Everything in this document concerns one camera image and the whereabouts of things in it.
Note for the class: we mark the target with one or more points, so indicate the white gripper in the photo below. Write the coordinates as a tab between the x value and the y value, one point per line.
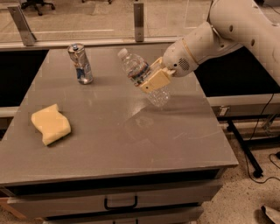
177	60

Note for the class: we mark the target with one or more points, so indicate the clear plastic water bottle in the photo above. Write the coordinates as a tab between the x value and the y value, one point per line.
138	71

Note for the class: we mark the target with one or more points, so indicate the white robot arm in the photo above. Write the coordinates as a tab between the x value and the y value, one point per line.
230	24

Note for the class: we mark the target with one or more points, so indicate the yellow sponge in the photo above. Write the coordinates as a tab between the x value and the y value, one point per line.
51	124

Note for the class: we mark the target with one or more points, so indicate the crushed silver blue can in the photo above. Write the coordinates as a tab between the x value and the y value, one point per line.
77	54

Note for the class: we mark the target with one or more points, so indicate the black office chair base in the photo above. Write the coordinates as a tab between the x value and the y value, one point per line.
35	4

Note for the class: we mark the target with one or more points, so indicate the black metal stand leg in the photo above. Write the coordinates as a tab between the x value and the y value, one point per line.
258	172

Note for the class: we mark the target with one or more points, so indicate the grey lower drawer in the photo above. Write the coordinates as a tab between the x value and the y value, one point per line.
175	215

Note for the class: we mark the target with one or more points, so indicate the grey drawer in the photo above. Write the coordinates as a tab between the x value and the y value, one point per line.
91	201
175	215

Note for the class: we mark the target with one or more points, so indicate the grey top drawer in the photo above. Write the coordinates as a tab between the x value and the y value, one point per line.
91	201

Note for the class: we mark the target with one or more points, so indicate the middle metal railing bracket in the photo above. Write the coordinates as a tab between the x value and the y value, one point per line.
139	21

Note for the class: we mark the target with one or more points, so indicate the metal railing bracket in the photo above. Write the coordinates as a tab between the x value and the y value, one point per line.
139	21
23	28

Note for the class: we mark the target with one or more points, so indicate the left metal railing bracket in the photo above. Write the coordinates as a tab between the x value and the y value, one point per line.
23	28

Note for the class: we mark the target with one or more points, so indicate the black drawer handle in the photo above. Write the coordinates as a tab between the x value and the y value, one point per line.
120	202

